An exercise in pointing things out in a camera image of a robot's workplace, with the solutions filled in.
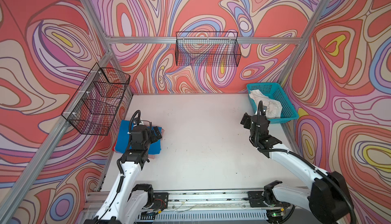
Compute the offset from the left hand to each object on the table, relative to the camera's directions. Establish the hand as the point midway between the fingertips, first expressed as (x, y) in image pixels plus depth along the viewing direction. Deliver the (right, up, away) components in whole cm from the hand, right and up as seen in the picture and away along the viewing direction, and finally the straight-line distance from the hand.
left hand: (152, 129), depth 81 cm
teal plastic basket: (+84, +25, +34) cm, 94 cm away
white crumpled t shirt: (+79, +12, +23) cm, 83 cm away
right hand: (+56, +6, +3) cm, 57 cm away
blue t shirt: (-5, -1, -22) cm, 22 cm away
